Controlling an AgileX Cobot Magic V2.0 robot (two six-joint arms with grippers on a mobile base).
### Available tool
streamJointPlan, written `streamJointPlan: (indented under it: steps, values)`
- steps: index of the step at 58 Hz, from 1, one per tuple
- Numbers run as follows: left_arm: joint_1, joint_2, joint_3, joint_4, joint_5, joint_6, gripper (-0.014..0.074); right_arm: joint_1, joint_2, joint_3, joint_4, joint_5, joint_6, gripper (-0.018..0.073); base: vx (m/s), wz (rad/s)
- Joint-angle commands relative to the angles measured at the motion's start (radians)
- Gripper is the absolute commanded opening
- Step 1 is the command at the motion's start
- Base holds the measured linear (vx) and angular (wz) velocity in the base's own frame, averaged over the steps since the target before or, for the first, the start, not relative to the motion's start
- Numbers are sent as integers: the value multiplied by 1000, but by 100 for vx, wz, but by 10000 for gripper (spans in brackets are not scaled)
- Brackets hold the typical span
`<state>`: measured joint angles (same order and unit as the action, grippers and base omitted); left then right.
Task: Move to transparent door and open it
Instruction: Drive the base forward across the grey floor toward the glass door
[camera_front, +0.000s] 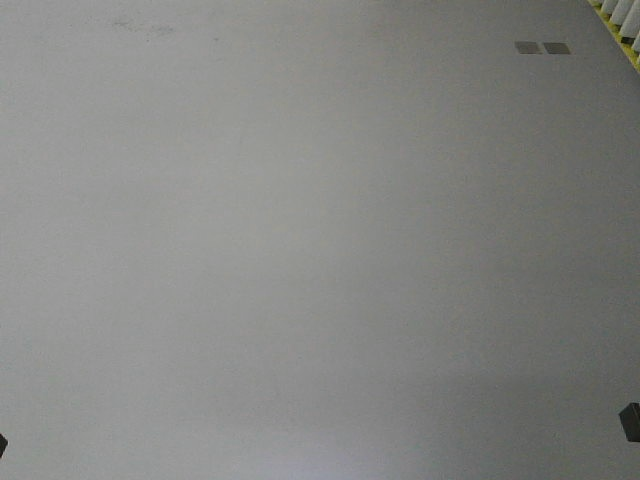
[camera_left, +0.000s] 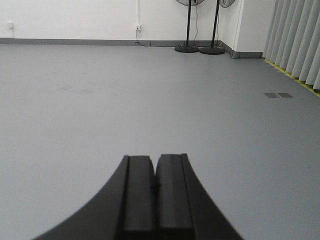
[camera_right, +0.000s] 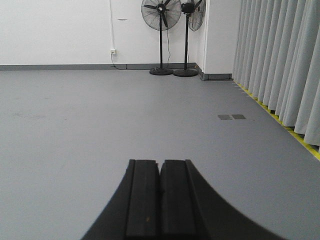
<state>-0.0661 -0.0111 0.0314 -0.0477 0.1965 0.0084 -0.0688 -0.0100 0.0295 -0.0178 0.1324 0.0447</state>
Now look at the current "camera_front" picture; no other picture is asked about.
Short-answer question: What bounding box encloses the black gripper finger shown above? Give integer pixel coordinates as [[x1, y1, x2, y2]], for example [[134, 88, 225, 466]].
[[618, 402, 640, 447], [0, 434, 8, 458]]

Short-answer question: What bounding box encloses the white slatted fence yellow base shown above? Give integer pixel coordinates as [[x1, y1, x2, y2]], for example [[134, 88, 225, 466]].
[[588, 0, 640, 72]]

